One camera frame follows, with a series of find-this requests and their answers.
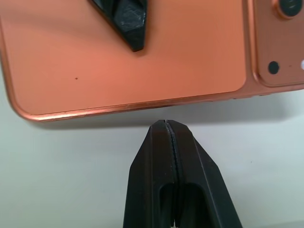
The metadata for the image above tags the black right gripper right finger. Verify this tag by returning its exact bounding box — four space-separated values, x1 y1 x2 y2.
167 119 244 228

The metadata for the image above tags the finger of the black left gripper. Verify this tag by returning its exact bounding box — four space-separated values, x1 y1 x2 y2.
87 0 148 53

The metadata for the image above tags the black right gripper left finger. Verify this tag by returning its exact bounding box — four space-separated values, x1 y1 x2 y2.
123 119 178 228

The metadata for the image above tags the copper orange smartphone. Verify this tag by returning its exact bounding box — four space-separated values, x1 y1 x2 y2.
0 0 304 122

